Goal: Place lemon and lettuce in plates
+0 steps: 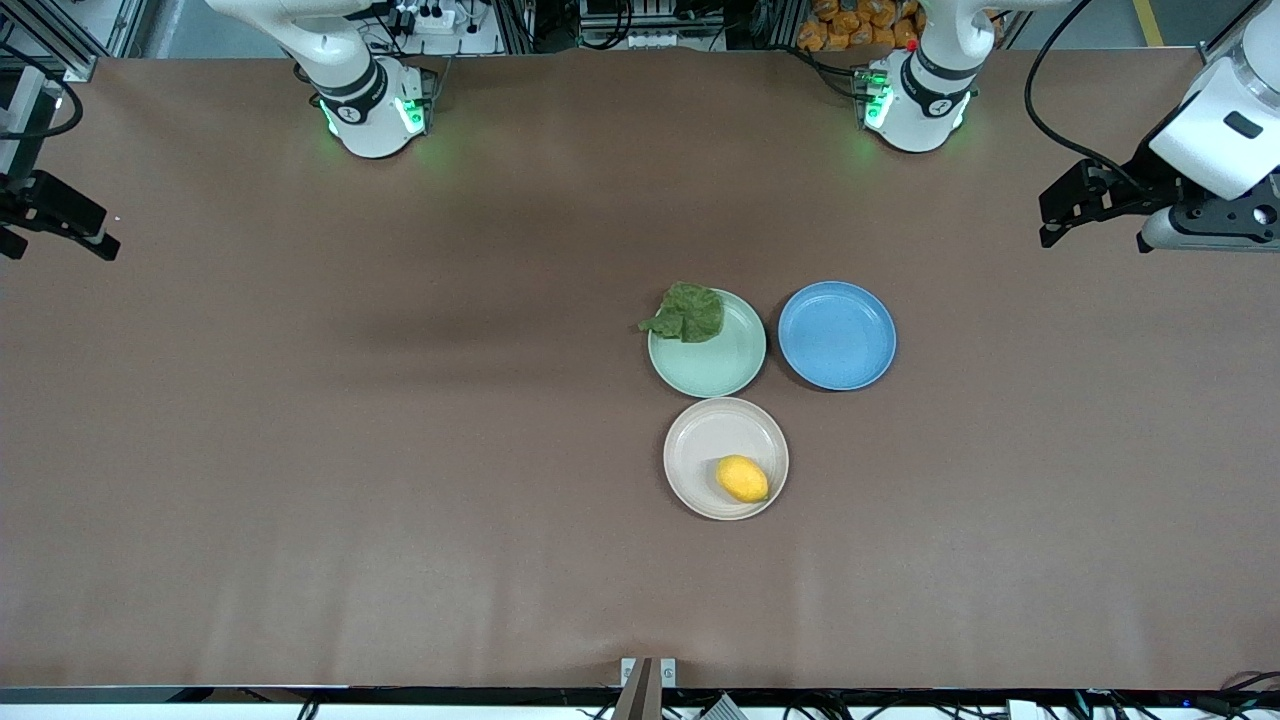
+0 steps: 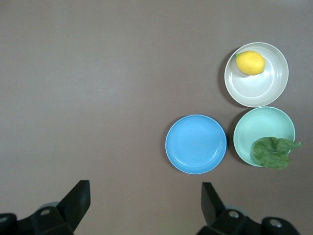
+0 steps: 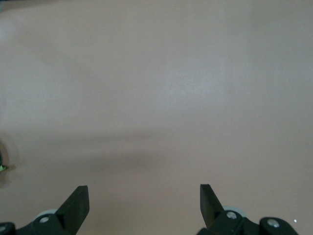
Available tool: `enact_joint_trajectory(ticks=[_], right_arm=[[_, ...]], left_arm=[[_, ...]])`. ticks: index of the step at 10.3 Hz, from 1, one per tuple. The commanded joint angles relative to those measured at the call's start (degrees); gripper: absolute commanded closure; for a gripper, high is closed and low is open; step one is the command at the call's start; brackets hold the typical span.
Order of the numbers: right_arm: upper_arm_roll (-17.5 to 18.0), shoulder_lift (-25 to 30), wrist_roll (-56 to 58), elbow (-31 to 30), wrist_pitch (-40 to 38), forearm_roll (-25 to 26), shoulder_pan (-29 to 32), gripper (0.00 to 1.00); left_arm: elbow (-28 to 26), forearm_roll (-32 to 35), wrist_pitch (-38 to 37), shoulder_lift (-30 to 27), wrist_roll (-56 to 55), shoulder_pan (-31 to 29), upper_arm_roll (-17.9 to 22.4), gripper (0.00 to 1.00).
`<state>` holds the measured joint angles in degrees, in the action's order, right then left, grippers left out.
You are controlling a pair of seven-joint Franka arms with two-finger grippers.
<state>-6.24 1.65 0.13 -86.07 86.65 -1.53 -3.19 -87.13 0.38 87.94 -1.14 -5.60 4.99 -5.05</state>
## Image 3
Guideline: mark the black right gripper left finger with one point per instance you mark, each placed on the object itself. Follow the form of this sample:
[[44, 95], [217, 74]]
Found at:
[[73, 210]]

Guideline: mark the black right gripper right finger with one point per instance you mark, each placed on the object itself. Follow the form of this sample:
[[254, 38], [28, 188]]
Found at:
[[210, 210]]

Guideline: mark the green lettuce leaf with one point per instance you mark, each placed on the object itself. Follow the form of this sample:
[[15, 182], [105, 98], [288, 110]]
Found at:
[[2, 164]]

